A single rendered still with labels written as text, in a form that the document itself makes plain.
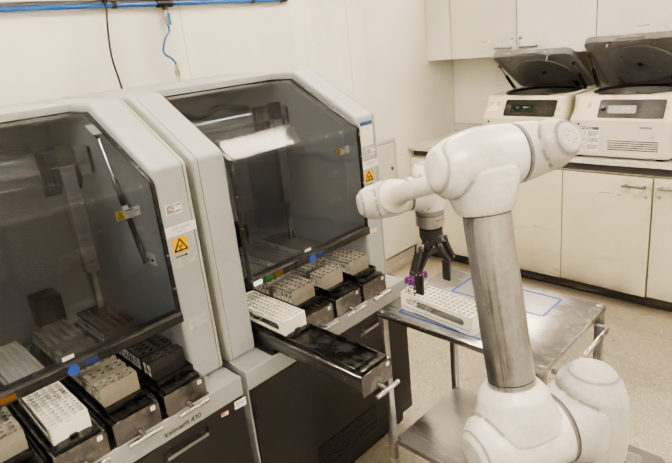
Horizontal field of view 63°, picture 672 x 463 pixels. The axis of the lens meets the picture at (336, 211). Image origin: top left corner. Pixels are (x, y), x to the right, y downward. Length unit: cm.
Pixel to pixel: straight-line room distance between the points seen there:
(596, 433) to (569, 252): 255
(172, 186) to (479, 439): 105
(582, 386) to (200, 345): 111
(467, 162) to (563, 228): 274
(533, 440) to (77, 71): 229
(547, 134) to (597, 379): 54
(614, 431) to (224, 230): 118
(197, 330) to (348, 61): 237
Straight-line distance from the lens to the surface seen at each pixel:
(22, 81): 266
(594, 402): 136
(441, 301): 185
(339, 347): 178
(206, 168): 172
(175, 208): 168
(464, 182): 110
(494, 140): 114
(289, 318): 186
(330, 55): 361
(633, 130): 352
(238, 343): 193
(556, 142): 119
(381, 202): 160
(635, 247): 367
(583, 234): 376
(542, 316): 190
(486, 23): 414
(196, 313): 180
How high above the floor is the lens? 173
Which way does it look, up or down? 17 degrees down
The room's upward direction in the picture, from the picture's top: 6 degrees counter-clockwise
